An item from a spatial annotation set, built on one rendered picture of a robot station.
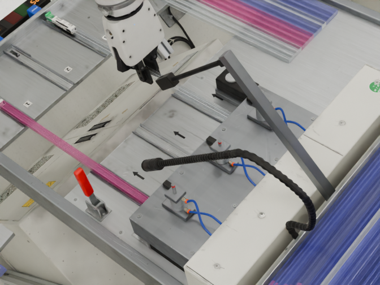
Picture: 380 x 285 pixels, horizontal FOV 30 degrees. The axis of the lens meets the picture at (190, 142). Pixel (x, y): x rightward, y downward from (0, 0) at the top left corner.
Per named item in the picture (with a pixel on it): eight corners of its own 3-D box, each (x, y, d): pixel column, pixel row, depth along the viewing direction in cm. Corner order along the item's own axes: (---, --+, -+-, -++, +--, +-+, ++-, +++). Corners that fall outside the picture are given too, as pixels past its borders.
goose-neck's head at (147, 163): (138, 165, 102) (151, 163, 98) (146, 156, 103) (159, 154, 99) (146, 174, 103) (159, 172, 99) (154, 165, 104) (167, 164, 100)
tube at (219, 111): (46, 20, 151) (45, 16, 150) (51, 16, 152) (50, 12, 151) (232, 124, 127) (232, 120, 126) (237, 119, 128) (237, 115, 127)
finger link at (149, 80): (132, 67, 131) (143, 93, 136) (143, 56, 133) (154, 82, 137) (121, 61, 133) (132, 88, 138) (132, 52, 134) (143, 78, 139)
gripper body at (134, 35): (115, 22, 121) (135, 72, 129) (154, -11, 126) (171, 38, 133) (87, 13, 126) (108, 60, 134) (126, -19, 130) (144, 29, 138)
